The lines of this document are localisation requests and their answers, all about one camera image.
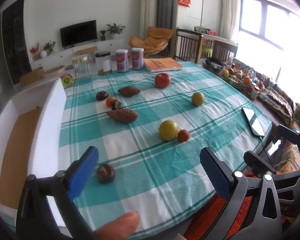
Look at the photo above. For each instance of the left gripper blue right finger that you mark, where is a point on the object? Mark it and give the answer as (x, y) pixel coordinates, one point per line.
(218, 173)

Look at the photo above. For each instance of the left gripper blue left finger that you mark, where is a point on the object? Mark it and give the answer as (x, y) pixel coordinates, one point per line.
(80, 171)

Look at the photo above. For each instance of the dark mangosteen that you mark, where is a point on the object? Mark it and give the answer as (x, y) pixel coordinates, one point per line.
(105, 174)
(101, 95)

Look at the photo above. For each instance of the small red-orange fruit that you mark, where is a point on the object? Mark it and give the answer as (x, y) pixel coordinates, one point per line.
(183, 135)

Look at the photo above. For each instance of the large yellow-green pear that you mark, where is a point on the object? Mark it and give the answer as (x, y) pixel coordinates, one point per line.
(168, 130)

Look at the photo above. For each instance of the large sweet potato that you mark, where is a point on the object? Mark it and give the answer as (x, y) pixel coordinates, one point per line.
(125, 116)

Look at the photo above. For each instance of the dark brown wrinkled fruit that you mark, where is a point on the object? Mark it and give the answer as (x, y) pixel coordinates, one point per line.
(115, 104)

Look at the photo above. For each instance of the orange mandarin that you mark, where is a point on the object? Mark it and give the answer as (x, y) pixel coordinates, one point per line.
(109, 101)

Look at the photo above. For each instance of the small green-brown pear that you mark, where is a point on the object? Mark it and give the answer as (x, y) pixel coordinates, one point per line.
(197, 98)

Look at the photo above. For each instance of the red apple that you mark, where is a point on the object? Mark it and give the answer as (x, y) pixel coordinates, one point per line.
(162, 80)

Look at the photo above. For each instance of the person's left hand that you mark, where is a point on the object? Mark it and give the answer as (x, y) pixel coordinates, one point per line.
(120, 228)

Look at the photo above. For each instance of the black smartphone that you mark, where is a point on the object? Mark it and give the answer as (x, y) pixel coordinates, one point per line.
(253, 122)

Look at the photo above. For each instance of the teal plaid tablecloth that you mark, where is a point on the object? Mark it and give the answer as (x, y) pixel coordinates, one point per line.
(162, 180)

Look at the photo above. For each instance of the small sweet potato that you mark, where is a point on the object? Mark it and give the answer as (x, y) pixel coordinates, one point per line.
(129, 91)

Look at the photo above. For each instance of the kiwi print pouch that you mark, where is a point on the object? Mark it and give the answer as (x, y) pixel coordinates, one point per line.
(67, 80)

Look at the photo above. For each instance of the fruit basket on side table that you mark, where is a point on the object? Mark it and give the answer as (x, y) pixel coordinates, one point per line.
(236, 79)

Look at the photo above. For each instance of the gold-lid glass jar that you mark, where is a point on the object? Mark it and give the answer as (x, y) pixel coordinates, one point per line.
(81, 66)

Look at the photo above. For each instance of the cardboard box on floor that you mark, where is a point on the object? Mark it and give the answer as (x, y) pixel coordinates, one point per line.
(31, 77)

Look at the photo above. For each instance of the white tv cabinet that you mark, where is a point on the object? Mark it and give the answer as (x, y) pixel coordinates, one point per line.
(64, 56)

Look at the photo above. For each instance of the small orange stool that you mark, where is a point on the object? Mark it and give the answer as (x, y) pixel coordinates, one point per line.
(91, 51)

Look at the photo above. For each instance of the left red-white can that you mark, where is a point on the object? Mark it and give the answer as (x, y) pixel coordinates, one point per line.
(122, 60)

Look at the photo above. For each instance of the red-white can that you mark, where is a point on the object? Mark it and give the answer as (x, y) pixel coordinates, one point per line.
(122, 60)
(137, 58)

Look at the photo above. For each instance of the green plastic stool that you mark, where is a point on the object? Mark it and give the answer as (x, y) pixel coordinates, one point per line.
(205, 49)

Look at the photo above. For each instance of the red flowers in vase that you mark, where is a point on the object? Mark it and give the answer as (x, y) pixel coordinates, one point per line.
(34, 50)

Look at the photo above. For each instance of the orange book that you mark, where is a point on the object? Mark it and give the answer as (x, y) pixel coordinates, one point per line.
(161, 65)

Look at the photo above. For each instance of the green plant white vase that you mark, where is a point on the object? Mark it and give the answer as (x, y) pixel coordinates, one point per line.
(48, 49)

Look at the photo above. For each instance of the right red-white can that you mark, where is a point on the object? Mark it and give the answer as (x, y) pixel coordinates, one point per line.
(137, 58)

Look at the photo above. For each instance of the wooden dining chair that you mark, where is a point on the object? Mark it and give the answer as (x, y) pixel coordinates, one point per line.
(188, 45)

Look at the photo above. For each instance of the small potted plant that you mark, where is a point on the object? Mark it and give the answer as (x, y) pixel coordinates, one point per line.
(103, 35)

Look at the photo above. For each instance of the wooden desk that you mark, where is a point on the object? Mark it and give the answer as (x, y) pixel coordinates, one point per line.
(222, 48)

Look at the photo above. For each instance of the black television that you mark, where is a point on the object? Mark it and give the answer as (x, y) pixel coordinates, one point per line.
(78, 33)

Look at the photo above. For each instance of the large potted green plant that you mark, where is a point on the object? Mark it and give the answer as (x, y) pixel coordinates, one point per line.
(115, 30)

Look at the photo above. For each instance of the orange lounge chair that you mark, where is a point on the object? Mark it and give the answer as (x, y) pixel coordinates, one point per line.
(156, 41)

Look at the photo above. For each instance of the black glass cabinet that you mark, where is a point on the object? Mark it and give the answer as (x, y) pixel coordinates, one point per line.
(13, 40)

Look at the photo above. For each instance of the white window curtain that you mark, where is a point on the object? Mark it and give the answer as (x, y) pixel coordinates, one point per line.
(230, 19)

